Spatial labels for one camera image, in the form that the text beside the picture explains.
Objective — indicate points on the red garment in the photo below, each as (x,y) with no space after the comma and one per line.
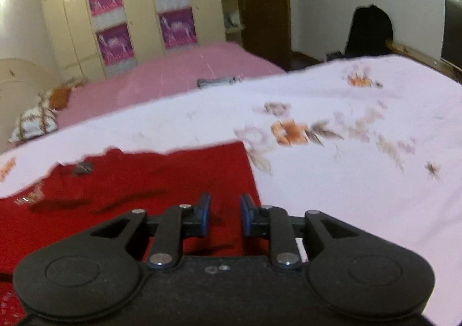
(151,174)

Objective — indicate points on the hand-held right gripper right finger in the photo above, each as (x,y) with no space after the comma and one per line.
(245,216)

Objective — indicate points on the orange cushion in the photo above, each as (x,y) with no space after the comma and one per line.
(60,97)

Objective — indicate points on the white patterned pillow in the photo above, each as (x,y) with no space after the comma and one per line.
(34,122)

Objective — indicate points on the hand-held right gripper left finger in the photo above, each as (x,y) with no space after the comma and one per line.
(205,214)

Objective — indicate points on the wooden bed frame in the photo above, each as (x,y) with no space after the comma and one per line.
(408,49)

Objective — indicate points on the black bag on chair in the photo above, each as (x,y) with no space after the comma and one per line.
(368,31)

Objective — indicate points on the folded striped garment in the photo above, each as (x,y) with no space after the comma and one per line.
(216,82)

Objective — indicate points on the brown wooden door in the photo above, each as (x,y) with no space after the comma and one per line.
(265,4)

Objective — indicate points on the black television screen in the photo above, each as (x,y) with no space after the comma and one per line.
(453,22)

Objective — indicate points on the cream headboard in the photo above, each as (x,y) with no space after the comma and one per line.
(20,84)

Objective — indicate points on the cream wardrobe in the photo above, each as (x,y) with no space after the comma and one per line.
(139,4)

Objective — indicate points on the pink bed cover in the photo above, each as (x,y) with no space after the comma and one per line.
(180,73)

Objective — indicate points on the white floral bedsheet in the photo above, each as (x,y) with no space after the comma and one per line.
(325,185)

